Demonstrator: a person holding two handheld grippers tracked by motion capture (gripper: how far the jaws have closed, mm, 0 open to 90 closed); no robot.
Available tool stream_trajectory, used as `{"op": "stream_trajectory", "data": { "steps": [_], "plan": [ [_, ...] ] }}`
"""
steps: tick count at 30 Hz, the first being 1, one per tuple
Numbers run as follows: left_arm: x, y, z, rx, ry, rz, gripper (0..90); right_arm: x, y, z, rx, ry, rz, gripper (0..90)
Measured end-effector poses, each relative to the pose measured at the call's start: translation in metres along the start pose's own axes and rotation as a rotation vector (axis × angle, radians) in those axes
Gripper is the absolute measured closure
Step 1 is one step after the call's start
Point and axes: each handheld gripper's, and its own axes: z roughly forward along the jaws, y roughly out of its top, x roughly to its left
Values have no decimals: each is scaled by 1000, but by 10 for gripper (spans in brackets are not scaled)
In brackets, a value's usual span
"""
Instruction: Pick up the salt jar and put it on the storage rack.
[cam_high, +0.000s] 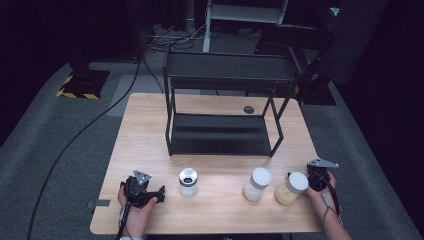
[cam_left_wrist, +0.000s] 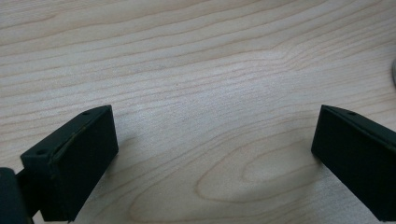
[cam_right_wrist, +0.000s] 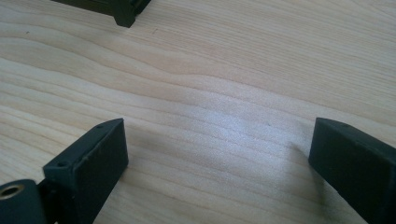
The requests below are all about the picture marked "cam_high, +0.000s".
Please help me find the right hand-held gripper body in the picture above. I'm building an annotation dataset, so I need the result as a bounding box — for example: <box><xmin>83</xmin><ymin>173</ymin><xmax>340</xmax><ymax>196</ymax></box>
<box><xmin>305</xmin><ymin>157</ymin><xmax>340</xmax><ymax>193</ymax></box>

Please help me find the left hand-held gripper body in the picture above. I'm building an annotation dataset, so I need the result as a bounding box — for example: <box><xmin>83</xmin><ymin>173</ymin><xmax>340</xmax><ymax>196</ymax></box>
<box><xmin>120</xmin><ymin>169</ymin><xmax>153</xmax><ymax>208</ymax></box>

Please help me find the white lid jar yellow powder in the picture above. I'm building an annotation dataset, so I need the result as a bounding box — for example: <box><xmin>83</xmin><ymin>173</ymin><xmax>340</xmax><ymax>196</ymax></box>
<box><xmin>274</xmin><ymin>171</ymin><xmax>310</xmax><ymax>206</ymax></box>

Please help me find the silver lid glass jar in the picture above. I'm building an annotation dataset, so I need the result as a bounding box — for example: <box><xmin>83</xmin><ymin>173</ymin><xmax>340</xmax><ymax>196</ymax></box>
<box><xmin>178</xmin><ymin>167</ymin><xmax>199</xmax><ymax>198</ymax></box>

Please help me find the black metal two-tier rack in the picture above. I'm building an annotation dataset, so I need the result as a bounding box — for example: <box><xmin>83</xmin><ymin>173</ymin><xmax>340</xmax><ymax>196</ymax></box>
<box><xmin>162</xmin><ymin>41</ymin><xmax>299</xmax><ymax>158</ymax></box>

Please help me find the person's right hand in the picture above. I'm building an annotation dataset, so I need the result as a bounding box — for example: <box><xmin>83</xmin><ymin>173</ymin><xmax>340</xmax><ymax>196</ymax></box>
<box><xmin>305</xmin><ymin>170</ymin><xmax>338</xmax><ymax>218</ymax></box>

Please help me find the person's left hand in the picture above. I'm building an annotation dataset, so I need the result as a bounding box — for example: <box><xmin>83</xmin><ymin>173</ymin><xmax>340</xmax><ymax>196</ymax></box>
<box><xmin>117</xmin><ymin>184</ymin><xmax>160</xmax><ymax>238</ymax></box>

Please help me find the grey tape strip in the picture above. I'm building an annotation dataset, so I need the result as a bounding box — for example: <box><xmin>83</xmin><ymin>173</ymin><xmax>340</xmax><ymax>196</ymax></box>
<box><xmin>87</xmin><ymin>198</ymin><xmax>112</xmax><ymax>210</ymax></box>

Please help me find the yellow black striped stand base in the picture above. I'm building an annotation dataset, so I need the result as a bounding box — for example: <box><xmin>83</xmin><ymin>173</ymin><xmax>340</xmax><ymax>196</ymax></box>
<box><xmin>55</xmin><ymin>69</ymin><xmax>111</xmax><ymax>100</ymax></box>

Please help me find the dark panel on stand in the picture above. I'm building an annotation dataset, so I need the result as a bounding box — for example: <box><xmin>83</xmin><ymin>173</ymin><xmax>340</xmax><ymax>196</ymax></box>
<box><xmin>314</xmin><ymin>0</ymin><xmax>390</xmax><ymax>86</ymax></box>

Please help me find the right hand-held gripper cable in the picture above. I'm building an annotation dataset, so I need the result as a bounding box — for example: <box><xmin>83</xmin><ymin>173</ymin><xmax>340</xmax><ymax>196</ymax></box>
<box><xmin>316</xmin><ymin>178</ymin><xmax>342</xmax><ymax>225</ymax></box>

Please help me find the hand-held gripper cable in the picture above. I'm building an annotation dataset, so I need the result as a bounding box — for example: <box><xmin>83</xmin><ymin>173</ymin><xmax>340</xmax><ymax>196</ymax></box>
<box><xmin>316</xmin><ymin>178</ymin><xmax>342</xmax><ymax>225</ymax></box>
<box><xmin>115</xmin><ymin>203</ymin><xmax>132</xmax><ymax>240</ymax></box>

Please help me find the left hand-held gripper cable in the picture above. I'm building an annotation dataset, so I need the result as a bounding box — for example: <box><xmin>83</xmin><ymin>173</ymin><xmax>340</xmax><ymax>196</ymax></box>
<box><xmin>115</xmin><ymin>203</ymin><xmax>132</xmax><ymax>240</ymax></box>

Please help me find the black floor cable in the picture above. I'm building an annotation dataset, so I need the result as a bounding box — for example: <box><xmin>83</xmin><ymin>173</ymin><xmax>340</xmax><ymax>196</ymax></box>
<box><xmin>25</xmin><ymin>39</ymin><xmax>143</xmax><ymax>240</ymax></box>

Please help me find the bundle of floor cables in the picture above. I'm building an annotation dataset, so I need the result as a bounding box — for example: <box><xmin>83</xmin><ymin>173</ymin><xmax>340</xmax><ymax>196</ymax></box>
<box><xmin>146</xmin><ymin>23</ymin><xmax>208</xmax><ymax>53</ymax></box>

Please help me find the white metal stand frame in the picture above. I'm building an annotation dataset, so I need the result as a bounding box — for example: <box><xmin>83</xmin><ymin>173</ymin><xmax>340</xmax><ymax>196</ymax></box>
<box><xmin>201</xmin><ymin>0</ymin><xmax>290</xmax><ymax>54</ymax></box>

